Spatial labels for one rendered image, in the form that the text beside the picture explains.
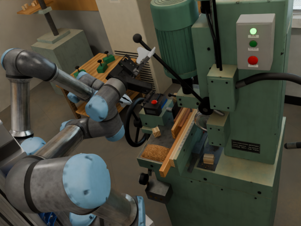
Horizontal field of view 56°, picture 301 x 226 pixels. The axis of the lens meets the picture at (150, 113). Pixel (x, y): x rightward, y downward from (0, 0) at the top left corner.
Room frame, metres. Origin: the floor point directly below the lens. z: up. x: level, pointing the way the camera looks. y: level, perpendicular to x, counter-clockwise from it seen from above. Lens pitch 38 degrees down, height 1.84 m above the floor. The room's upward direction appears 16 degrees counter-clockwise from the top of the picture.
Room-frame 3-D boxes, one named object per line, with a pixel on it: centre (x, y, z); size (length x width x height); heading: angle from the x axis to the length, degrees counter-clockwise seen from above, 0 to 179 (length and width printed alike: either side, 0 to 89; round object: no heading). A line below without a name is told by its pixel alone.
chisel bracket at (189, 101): (1.04, -0.21, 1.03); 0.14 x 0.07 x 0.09; 54
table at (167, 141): (1.11, -0.10, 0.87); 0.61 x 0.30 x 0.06; 144
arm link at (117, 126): (0.79, 0.16, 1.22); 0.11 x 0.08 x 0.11; 79
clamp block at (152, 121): (1.16, -0.04, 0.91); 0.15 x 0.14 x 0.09; 144
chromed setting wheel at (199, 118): (0.88, -0.23, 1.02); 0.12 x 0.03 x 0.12; 54
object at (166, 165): (1.01, -0.16, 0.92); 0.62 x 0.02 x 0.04; 144
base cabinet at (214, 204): (0.99, -0.29, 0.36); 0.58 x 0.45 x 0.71; 54
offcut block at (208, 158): (0.85, -0.20, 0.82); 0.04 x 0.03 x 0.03; 60
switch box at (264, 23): (0.75, -0.37, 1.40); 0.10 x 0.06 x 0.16; 54
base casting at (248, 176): (0.98, -0.29, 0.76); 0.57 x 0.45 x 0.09; 54
